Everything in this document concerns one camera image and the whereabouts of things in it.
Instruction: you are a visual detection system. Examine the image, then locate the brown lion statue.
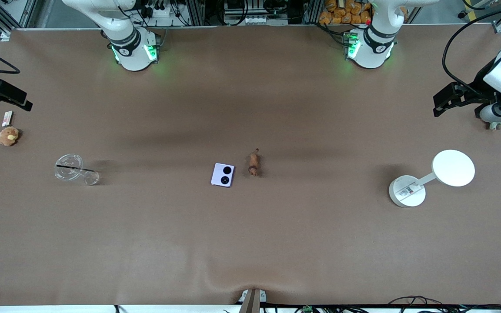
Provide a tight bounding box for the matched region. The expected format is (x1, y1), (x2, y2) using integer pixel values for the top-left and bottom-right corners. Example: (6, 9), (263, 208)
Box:
(248, 148), (261, 177)

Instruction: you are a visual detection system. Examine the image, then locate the lavender flip phone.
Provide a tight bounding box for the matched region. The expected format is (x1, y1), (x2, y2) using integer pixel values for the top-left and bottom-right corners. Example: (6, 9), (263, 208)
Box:
(210, 163), (236, 188)

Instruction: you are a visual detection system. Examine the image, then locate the brown plush toy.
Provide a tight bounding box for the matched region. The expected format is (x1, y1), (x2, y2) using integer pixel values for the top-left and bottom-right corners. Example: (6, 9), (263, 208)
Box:
(0, 126), (20, 147)

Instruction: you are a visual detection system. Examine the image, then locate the white round-head desk lamp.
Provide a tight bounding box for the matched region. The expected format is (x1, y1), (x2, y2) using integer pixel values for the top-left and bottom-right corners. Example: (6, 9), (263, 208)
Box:
(389, 150), (476, 208)

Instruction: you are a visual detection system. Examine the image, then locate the clear plastic lidded cup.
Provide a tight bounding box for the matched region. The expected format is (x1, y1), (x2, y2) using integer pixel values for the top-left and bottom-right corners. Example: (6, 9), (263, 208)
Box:
(54, 153), (100, 186)

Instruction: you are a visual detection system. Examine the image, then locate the orange plush toys pile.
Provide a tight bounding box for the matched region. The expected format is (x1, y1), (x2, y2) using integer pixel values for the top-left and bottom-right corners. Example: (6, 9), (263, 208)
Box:
(319, 0), (373, 25)

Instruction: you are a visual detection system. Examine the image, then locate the white power strip with plugs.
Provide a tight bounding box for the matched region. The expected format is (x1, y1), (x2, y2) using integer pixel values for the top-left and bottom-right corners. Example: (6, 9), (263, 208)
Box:
(151, 3), (178, 19)

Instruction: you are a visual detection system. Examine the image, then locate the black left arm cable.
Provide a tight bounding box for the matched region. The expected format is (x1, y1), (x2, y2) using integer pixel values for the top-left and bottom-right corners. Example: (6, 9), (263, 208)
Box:
(443, 0), (501, 90)

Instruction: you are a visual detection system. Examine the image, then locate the black loose cable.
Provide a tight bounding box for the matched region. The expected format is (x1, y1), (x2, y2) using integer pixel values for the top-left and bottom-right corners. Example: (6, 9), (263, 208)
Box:
(387, 296), (444, 310)

